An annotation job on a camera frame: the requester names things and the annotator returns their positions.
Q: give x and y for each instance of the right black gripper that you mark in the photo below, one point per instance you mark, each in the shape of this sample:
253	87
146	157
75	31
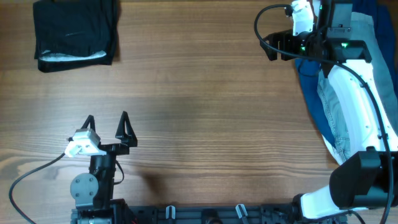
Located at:
285	38

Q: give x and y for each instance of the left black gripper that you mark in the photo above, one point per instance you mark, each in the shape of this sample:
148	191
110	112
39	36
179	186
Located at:
127	139

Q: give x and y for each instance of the black shorts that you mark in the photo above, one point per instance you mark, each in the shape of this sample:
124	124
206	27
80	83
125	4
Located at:
75	34

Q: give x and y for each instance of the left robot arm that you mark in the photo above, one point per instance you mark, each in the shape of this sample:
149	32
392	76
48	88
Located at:
93	191

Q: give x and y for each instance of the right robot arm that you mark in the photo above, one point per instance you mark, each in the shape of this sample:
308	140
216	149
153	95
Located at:
358	102

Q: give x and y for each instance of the grey jeans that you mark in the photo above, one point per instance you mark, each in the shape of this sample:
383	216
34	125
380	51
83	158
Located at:
364	29

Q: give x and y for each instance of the blue garment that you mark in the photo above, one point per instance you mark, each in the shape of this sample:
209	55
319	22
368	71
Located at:
308	71

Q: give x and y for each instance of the white garment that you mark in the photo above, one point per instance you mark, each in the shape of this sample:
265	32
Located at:
333	151

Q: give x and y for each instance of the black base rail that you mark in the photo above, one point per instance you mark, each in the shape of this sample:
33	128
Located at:
238	214

